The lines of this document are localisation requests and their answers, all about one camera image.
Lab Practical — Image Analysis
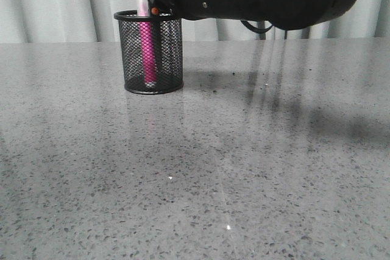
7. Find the black mesh pen cup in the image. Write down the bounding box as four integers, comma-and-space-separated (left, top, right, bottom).
114, 10, 183, 95

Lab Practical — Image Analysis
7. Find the grey curtain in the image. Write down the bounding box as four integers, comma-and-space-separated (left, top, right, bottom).
1, 0, 389, 43

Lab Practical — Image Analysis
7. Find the black cable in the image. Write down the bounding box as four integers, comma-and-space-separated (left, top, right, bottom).
239, 19, 274, 34

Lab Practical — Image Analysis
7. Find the pink highlighter pen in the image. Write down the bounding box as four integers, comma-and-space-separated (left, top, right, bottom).
136, 0, 157, 88

